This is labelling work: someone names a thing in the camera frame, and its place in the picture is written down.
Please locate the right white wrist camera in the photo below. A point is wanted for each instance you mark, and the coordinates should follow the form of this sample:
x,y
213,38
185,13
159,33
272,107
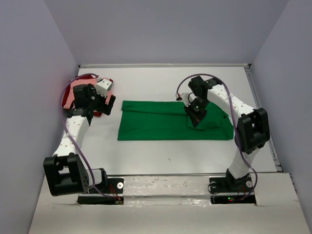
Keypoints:
x,y
184,98

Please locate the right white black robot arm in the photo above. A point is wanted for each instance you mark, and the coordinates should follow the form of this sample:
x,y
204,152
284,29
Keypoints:
x,y
251,129

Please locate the aluminium table frame rail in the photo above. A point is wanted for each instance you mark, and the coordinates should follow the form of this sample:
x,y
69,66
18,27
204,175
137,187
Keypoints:
x,y
161,65

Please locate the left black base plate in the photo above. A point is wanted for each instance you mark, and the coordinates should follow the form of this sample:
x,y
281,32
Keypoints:
x,y
114,192

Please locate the green t shirt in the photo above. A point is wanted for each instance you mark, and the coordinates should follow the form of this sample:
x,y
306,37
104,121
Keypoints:
x,y
152,120

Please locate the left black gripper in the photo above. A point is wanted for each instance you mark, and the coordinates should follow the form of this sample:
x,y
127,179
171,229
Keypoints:
x,y
92,92

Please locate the dark red folded t shirt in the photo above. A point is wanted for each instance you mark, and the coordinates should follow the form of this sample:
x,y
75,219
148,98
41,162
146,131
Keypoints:
x,y
68,96

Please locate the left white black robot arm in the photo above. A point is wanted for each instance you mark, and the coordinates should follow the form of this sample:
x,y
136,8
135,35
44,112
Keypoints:
x,y
67,171

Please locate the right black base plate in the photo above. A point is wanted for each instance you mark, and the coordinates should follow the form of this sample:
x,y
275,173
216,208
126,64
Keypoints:
x,y
225,194

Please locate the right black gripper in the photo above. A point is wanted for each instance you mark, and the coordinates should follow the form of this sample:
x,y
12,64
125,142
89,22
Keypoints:
x,y
195,118

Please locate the white foam front board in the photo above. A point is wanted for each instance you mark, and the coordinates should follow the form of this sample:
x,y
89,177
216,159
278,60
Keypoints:
x,y
277,211

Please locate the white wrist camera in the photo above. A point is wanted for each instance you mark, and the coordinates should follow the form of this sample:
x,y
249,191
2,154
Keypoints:
x,y
184,98
103,86

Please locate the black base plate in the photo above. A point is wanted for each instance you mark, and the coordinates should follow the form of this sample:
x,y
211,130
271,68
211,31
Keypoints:
x,y
225,194
114,192

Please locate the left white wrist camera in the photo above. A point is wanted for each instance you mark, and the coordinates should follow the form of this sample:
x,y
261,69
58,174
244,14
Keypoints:
x,y
103,86

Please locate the pink folded t shirt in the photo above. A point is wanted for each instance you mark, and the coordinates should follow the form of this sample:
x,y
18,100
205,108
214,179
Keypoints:
x,y
90,93

